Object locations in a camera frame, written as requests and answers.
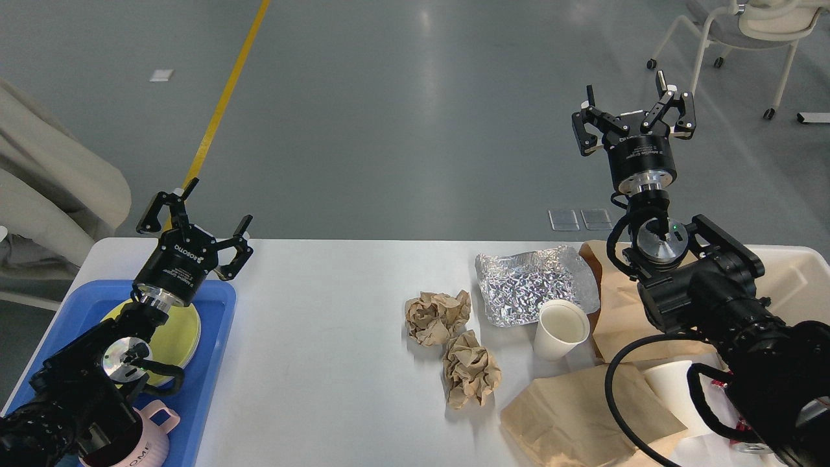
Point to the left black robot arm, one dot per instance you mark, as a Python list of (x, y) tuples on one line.
[(84, 393)]

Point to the crumpled brown paper ball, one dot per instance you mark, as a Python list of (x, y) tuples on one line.
[(433, 318), (470, 371)]

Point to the upright white paper cup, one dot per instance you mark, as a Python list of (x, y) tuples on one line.
[(562, 325)]

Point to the left floor socket plate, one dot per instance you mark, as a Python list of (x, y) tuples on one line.
[(564, 220)]

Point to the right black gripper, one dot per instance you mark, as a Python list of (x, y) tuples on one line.
[(642, 152)]

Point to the lying white paper cup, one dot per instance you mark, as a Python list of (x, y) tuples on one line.
[(669, 383)]

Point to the white floor bar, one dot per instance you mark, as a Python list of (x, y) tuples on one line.
[(813, 118)]

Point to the upper crumpled brown paper ball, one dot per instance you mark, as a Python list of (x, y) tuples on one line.
[(433, 318)]

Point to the yellow plastic plate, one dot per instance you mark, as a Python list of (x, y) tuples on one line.
[(173, 343)]

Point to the crushed red can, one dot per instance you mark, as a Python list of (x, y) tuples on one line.
[(754, 447)]

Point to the large brown paper bag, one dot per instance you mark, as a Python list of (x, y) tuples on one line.
[(622, 318)]

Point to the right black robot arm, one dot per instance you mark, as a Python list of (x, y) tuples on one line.
[(697, 283)]

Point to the white office chair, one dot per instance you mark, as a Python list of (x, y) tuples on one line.
[(746, 25)]

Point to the lower crumpled brown paper ball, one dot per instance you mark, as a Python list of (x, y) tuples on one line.
[(470, 371)]

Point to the white plastic bin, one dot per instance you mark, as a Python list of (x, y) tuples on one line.
[(797, 281)]

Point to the floor socket plate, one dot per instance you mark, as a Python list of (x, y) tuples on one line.
[(597, 219), (564, 220)]

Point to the beige fabric cover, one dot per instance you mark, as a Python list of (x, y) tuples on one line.
[(57, 197)]

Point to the crumpled aluminium foil sheet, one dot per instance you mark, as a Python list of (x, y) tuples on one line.
[(514, 287)]

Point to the right floor socket plate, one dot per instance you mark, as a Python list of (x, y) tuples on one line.
[(597, 219)]

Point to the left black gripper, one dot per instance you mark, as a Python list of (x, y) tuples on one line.
[(178, 266)]

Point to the pink ceramic mug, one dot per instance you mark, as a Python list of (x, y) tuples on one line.
[(152, 438)]

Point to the blue plastic tray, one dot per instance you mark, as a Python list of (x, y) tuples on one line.
[(86, 306)]

